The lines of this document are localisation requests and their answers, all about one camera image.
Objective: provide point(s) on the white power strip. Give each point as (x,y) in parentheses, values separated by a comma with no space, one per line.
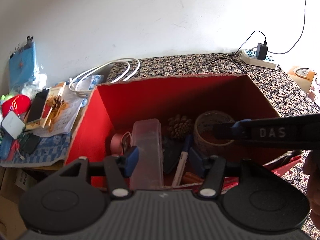
(250,58)

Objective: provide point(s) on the blue pouch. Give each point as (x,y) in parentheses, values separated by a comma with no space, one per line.
(22,65)

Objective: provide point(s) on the bright green toy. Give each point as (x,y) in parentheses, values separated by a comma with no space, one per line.
(6,97)

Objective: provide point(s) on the black smartphone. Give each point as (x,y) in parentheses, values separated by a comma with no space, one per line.
(37,107)

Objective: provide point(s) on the large brown pinecone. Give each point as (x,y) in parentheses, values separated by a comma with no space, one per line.
(180,127)

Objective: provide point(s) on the dark flat pouch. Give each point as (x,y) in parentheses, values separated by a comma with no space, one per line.
(171,155)

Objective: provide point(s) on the orange ridged sticks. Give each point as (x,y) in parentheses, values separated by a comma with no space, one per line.
(191,178)

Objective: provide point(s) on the blue checkered cloth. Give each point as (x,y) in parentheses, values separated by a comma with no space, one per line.
(47,147)

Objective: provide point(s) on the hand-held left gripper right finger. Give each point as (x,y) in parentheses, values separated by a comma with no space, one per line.
(196,160)

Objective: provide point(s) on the clear plastic case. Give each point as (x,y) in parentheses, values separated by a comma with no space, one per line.
(150,135)

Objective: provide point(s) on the yellow wooden box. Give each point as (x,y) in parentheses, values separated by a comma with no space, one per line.
(56,90)

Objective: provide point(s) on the red cardboard box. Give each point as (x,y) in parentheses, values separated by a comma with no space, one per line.
(162,97)

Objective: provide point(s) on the black binder clip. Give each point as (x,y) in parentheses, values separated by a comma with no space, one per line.
(30,42)

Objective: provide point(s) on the dark green wallet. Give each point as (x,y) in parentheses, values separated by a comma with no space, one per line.
(30,143)

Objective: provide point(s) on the stack of cardboard boxes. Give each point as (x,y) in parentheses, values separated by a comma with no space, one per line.
(12,205)

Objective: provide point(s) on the red embroidered hat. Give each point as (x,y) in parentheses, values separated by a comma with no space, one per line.
(17,103)

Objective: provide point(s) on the blue white printed packet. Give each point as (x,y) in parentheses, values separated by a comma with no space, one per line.
(93,81)

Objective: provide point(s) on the white paper sheet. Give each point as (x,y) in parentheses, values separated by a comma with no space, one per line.
(67,120)

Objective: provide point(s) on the black charger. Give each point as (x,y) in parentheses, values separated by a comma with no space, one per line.
(261,51)

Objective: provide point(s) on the yellow rubber bands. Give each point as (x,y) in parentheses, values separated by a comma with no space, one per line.
(53,116)

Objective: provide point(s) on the blue plastic case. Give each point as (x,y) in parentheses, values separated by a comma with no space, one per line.
(5,148)

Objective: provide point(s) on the white pen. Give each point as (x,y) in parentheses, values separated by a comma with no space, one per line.
(181,162)

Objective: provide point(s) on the person's right hand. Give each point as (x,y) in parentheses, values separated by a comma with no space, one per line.
(314,180)

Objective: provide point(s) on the pink round tin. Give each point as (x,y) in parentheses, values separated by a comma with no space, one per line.
(117,143)

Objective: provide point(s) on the red plastic piece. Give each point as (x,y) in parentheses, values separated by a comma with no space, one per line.
(14,151)

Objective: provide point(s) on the printed tape roll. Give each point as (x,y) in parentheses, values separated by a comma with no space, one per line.
(212,148)

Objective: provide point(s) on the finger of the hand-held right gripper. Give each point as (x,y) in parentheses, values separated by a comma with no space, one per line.
(238,130)

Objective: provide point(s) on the white square power bank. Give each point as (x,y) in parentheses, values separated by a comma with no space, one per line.
(12,125)

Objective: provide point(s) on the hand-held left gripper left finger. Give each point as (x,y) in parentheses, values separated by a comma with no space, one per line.
(132,160)

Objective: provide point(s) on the white crumpled plastic bag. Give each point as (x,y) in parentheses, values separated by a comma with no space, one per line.
(37,80)

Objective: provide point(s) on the small brown pinecone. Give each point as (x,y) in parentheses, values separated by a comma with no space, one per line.
(57,103)

